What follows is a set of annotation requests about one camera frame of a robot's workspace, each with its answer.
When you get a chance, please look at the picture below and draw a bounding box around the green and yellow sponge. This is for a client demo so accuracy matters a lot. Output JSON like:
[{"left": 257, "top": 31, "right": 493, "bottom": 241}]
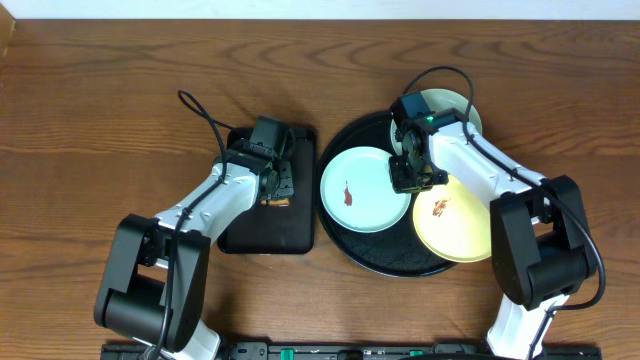
[{"left": 260, "top": 198, "right": 290, "bottom": 207}]

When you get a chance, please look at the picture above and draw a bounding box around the light blue plate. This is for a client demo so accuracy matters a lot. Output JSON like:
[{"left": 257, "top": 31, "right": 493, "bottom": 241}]
[
  {"left": 320, "top": 146, "right": 411, "bottom": 233},
  {"left": 389, "top": 88, "right": 468, "bottom": 155}
]

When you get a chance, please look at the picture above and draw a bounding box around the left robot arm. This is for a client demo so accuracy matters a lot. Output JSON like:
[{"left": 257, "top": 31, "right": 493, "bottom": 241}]
[{"left": 94, "top": 143, "right": 293, "bottom": 359}]

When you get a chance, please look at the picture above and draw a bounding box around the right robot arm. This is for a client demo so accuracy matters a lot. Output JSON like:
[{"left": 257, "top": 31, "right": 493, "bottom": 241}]
[{"left": 390, "top": 109, "right": 606, "bottom": 359}]

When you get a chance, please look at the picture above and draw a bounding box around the black rectangular tray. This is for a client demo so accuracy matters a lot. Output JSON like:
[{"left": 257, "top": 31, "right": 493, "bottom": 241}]
[{"left": 216, "top": 127, "right": 317, "bottom": 255}]

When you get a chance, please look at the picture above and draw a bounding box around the black round tray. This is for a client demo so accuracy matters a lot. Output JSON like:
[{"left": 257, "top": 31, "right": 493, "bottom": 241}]
[{"left": 314, "top": 111, "right": 456, "bottom": 278}]

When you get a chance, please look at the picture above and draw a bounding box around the yellow plate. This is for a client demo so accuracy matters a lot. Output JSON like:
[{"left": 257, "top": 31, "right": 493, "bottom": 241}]
[{"left": 412, "top": 175, "right": 491, "bottom": 263}]

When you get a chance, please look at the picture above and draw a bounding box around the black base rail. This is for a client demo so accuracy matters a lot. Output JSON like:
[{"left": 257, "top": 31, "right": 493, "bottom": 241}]
[{"left": 100, "top": 342, "right": 603, "bottom": 360}]

